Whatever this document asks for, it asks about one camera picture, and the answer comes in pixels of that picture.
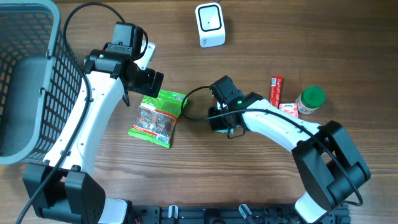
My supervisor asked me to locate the red coffee stick sachet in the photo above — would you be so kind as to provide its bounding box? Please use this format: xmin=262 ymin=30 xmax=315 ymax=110
xmin=269 ymin=76 xmax=284 ymax=108

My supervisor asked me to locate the red white tissue pack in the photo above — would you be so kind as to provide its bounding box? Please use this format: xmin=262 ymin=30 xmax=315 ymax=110
xmin=279 ymin=103 xmax=299 ymax=118

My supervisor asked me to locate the green candy bag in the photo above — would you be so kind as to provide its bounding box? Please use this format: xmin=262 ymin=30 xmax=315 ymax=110
xmin=128 ymin=90 xmax=186 ymax=148

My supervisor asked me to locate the green lid jar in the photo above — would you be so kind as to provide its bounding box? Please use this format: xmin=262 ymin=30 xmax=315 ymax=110
xmin=295 ymin=86 xmax=326 ymax=114

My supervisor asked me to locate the teal snack packet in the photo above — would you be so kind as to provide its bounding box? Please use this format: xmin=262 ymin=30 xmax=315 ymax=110
xmin=215 ymin=129 xmax=228 ymax=133

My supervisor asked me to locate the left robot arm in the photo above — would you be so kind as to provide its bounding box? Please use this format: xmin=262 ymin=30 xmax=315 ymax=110
xmin=23 ymin=22 xmax=164 ymax=223

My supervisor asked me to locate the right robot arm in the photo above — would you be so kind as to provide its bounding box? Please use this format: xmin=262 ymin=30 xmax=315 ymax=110
xmin=209 ymin=76 xmax=371 ymax=223

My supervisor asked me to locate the white barcode scanner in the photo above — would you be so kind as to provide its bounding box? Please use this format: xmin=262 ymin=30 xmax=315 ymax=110
xmin=195 ymin=2 xmax=226 ymax=48

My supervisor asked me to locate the grey plastic mesh basket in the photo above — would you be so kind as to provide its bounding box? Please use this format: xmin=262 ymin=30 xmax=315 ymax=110
xmin=1 ymin=1 xmax=82 ymax=165

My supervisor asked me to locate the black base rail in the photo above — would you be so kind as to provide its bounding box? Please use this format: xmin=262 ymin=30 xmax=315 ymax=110
xmin=127 ymin=203 xmax=351 ymax=224

